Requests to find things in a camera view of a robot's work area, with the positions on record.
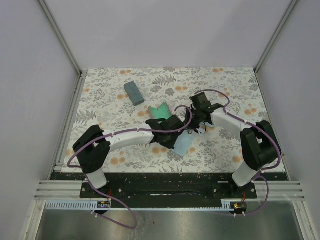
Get light blue cloth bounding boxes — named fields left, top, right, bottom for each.
left=204, top=124, right=217, bottom=132
left=173, top=131, right=195, bottom=157

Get beige felt glasses case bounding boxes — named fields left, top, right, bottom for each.
left=148, top=102, right=172, bottom=120

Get black wire-frame glasses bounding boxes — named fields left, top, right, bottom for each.
left=185, top=103, right=207, bottom=134

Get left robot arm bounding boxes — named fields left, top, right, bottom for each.
left=73, top=115, right=186, bottom=189

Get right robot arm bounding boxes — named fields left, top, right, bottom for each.
left=186, top=90, right=282, bottom=187

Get grey-blue glasses case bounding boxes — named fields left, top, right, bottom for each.
left=123, top=81, right=145, bottom=106

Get floral table mat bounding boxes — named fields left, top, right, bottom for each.
left=62, top=67, right=269, bottom=173

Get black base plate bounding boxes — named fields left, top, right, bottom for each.
left=51, top=171, right=288, bottom=210

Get right aluminium frame post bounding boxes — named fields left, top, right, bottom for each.
left=254, top=0, right=300, bottom=75

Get aluminium frame post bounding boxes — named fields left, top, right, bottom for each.
left=36, top=0, right=83, bottom=76
left=254, top=0, right=300, bottom=75

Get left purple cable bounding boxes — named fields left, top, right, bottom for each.
left=66, top=105, right=193, bottom=230

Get purple cable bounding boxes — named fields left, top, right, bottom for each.
left=66, top=105, right=193, bottom=230
left=191, top=89, right=283, bottom=217

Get white slotted cable duct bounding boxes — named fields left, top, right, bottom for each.
left=45, top=199, right=247, bottom=211

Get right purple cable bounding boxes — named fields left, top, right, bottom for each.
left=191, top=89, right=283, bottom=217

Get left aluminium frame post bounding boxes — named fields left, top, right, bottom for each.
left=36, top=0, right=83, bottom=76

